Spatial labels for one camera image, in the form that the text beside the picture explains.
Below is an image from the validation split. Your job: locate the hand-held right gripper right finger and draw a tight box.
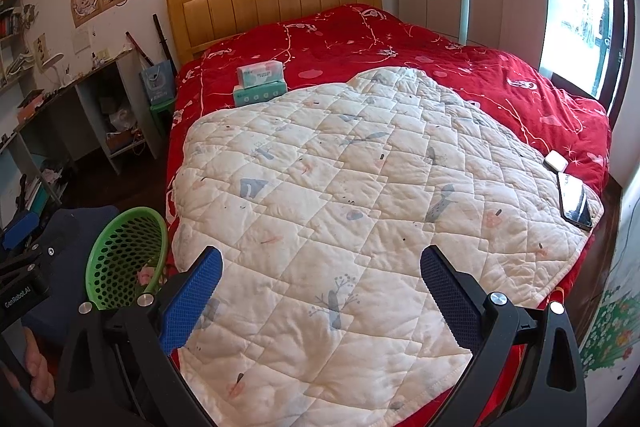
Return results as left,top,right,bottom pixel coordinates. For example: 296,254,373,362
419,245,587,427

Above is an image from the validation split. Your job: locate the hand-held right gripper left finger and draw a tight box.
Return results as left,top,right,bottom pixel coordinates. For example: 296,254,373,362
54,246,224,427

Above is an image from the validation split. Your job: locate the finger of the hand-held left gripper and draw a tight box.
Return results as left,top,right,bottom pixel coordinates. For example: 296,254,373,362
0,213,45,277

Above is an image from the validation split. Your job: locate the red white wrapper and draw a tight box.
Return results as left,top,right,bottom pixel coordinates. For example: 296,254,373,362
136,263,158,288

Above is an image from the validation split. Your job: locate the green plastic basket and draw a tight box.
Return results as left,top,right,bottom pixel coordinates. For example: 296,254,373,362
84,207,168,312

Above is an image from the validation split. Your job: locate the person's left hand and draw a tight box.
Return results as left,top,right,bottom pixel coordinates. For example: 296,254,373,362
21,327,57,404

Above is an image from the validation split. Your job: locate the shelf with books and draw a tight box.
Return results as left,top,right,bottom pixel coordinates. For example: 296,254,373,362
10,157,71,218

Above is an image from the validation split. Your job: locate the black smartphone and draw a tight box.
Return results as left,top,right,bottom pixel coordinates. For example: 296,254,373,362
556,172,598,229

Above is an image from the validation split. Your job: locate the white quilted blanket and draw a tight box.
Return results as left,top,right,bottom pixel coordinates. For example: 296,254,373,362
170,67,604,427

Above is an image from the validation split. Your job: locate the white desk lamp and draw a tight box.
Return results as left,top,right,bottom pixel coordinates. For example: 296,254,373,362
37,52,66,92

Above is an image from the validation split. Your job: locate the green plastic stool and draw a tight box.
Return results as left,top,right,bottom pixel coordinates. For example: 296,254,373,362
150,99,176,138

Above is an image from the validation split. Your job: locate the blue paper bag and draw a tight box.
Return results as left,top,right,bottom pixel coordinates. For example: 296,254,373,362
140,61,177,102

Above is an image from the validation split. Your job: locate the teal tissue pack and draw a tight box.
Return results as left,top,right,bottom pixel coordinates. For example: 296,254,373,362
232,80,288,106

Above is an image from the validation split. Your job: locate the red wooden stick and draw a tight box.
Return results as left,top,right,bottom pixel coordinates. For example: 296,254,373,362
125,31,153,66

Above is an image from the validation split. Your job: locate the white tissue pack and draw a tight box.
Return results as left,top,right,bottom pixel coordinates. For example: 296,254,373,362
236,60,286,88

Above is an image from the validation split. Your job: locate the dark wooden stick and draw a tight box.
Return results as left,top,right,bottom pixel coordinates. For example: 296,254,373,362
152,13,178,72

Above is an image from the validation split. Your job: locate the red printed blanket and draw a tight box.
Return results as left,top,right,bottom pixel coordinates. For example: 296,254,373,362
167,3,612,427

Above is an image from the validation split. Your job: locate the window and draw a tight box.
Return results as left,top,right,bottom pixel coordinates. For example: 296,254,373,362
537,0,631,108

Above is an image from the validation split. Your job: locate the wooden bed headboard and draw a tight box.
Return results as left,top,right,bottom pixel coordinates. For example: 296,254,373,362
166,0,383,68

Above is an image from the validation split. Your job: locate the floral wall sticker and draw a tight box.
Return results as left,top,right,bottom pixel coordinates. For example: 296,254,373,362
580,284,640,378

